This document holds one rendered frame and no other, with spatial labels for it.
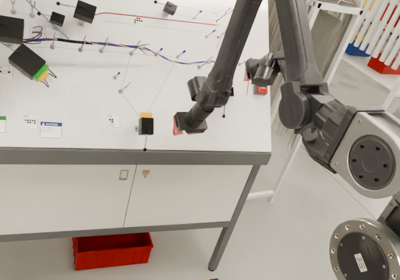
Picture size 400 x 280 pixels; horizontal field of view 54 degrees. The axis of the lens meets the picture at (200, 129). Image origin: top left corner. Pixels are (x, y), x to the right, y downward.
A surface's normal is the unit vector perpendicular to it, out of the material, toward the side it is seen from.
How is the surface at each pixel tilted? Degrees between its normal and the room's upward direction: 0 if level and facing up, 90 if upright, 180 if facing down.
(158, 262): 0
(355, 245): 90
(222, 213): 90
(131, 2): 50
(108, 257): 90
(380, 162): 90
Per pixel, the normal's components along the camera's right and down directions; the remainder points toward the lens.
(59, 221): 0.31, 0.57
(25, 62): 0.40, -0.10
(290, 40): -0.84, 0.03
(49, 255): 0.25, -0.83
